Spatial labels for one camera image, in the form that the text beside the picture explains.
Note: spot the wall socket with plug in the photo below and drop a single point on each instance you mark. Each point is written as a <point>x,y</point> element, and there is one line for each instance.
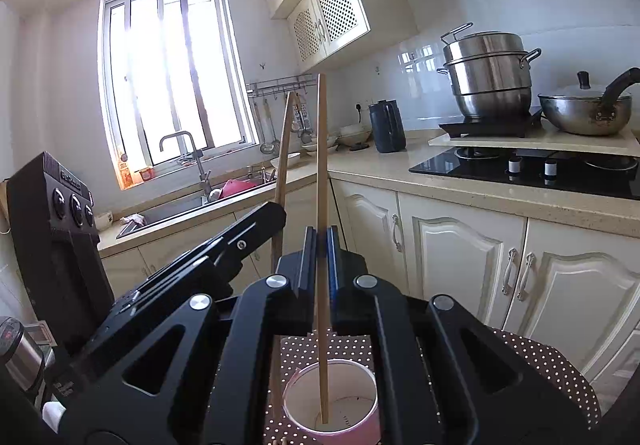
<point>358,111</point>

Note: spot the glass wok lid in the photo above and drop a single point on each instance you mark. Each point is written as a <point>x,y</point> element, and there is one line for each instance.
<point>570,92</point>

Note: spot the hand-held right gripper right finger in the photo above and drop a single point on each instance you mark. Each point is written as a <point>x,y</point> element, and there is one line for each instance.
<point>333,265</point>

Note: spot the red basin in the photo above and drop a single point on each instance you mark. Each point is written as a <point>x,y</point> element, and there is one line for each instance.
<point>237,187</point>

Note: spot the small white bowl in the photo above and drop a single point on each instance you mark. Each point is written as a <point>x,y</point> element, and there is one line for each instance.
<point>290,160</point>

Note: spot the small jar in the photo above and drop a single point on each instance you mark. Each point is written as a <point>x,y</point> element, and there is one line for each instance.
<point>146,174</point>

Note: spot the hanging metal utensils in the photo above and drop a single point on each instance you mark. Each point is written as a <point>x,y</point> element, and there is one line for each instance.
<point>304,125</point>

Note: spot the orange bottle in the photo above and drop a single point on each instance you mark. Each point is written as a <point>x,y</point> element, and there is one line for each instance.
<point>126,172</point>

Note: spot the stacked white dishes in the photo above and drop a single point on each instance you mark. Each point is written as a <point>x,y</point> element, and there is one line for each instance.
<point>311,145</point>

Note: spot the metal utensil rail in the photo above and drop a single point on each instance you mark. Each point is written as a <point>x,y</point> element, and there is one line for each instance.
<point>280,85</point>

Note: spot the black electric kettle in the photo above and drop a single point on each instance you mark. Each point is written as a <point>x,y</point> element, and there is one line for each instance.
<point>387,127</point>

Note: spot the steel flask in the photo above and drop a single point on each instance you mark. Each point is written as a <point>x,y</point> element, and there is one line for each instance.
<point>20,355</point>

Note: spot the cream base cabinets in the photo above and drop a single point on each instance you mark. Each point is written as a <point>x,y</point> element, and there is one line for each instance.
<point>450,245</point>

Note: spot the hanging metal ladle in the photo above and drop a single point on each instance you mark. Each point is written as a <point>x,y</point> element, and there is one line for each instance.
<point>270,145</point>

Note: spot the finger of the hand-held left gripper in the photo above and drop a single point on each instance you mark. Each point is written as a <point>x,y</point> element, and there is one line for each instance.
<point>190,280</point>
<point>255,230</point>

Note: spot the steel sink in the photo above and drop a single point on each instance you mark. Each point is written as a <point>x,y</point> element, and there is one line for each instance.
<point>165,211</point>

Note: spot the small white cup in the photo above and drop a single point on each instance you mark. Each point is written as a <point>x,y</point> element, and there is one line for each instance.
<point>104,221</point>

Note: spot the black glass gas hob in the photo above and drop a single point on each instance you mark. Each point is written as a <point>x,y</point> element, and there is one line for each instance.
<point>475,170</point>

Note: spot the black induction cooker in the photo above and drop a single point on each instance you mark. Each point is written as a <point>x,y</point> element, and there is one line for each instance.
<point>480,127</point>

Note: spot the steel faucet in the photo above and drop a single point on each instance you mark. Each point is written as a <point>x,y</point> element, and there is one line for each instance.
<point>202,170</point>

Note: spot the wooden chopstick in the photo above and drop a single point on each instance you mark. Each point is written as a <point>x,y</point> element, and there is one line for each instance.
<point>282,150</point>
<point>322,150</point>

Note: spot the sliding window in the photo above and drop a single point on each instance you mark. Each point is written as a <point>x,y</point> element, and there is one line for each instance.
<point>165,75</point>

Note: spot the pink cup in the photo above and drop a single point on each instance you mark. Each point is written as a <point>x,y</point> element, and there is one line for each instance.
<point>350,380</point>

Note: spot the narrow lattice door cabinet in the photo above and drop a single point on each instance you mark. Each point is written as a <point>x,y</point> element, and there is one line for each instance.
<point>335,10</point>

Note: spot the steel steamer pot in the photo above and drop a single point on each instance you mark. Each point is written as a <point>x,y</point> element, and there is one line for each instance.
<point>487,75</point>

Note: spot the beige stone slab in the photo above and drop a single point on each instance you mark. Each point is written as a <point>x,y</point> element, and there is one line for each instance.
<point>500,142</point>

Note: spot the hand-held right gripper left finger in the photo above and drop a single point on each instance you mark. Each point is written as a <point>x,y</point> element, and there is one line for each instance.
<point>310,265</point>

